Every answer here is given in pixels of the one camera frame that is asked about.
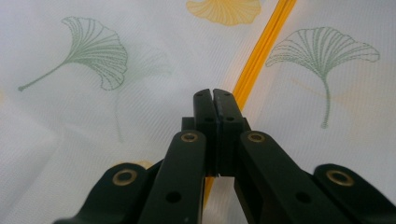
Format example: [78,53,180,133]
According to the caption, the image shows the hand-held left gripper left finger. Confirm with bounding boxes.
[138,88,219,224]

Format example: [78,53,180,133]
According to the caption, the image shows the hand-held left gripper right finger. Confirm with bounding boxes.
[213,88,344,224]

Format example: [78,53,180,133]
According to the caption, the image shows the white leaf-print mesh laundry bag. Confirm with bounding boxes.
[0,0,396,224]

